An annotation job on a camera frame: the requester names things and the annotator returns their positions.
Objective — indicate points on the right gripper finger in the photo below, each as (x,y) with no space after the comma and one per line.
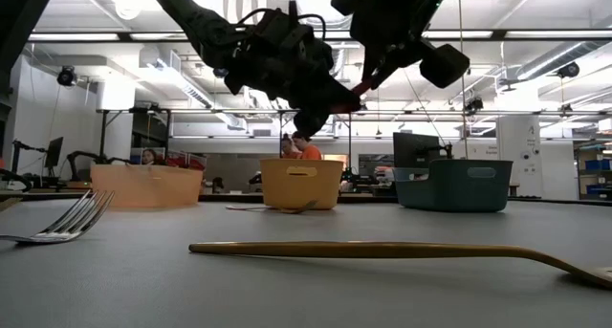
(389,70)
(372,70)

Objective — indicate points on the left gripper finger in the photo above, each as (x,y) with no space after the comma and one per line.
(312,122)
(334,98)

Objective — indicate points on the black background robot arm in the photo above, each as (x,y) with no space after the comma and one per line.
(19,148)
(72,163)

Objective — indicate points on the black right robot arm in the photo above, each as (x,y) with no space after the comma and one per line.
(430,3)

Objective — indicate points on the yellow plastic bin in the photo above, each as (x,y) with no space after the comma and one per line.
(301,191)

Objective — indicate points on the black monitor on stand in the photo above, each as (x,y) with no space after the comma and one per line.
(413,148)

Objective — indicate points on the teal plastic bin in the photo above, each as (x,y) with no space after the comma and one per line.
(454,189)

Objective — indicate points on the gold fork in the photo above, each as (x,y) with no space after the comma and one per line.
(382,250)
(9,204)

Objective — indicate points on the black overhead light beam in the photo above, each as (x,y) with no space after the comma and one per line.
(125,36)

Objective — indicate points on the translucent orange plastic bin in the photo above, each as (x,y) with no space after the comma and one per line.
(148,189)

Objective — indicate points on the shelf with blue bins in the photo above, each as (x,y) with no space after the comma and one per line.
(597,165)

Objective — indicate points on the small black monitor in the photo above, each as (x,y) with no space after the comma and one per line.
(54,151)

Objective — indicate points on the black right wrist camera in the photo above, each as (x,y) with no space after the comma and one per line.
(444,66)

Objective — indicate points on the black table frame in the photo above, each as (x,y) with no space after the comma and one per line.
(229,198)

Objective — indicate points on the black background rig frame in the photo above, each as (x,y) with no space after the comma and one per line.
(102,137)

